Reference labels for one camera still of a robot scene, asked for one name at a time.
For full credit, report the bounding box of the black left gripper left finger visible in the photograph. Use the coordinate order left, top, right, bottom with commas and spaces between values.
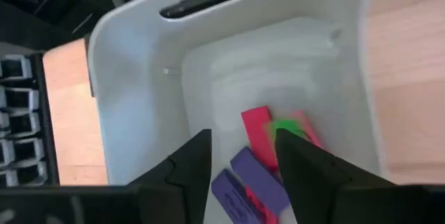
0, 129, 213, 224

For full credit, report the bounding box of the black aluminium table frame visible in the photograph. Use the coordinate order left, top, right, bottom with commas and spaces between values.
0, 0, 147, 187

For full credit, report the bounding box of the grey plastic bin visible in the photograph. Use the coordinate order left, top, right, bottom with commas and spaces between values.
86, 0, 385, 224

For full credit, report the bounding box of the green eraser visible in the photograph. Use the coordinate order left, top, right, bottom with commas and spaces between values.
266, 118, 307, 141

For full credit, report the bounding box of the purple eraser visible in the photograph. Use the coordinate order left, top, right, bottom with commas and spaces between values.
210, 168, 262, 224
229, 145, 291, 215

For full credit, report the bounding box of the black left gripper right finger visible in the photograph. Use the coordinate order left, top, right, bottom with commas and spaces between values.
274, 128, 445, 224

